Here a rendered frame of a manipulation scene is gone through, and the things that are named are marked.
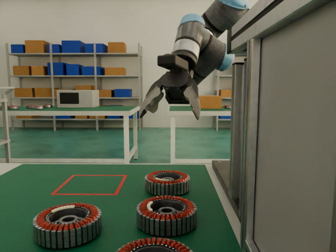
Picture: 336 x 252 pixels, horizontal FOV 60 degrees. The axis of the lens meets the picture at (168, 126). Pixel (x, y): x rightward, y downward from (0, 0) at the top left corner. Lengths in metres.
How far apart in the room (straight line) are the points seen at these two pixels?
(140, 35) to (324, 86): 7.23
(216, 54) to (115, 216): 0.54
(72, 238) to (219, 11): 0.99
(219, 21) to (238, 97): 0.68
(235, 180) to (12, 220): 0.45
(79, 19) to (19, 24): 1.48
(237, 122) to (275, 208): 0.27
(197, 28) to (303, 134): 0.62
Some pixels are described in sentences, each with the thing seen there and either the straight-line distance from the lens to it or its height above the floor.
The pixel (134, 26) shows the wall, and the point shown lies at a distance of 7.50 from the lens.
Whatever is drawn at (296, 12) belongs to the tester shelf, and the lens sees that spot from 0.30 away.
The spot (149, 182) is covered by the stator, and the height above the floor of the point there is 0.78.
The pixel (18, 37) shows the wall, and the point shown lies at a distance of 8.31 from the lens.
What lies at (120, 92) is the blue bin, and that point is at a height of 0.90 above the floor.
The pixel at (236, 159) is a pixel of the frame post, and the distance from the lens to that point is 0.62.
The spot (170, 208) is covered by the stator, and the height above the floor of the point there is 0.78.
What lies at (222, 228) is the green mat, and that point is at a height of 0.75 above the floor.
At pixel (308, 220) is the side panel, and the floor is 0.88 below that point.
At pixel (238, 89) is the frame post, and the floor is 1.00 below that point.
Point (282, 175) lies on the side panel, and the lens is 0.35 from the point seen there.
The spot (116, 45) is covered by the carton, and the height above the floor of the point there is 1.94.
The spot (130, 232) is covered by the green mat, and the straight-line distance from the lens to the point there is 0.55.
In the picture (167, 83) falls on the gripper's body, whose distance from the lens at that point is 0.75.
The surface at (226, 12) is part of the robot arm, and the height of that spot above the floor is 1.29.
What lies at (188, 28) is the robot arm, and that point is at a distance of 0.86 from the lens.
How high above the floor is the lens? 1.00
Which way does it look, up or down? 8 degrees down
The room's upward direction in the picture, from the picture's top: straight up
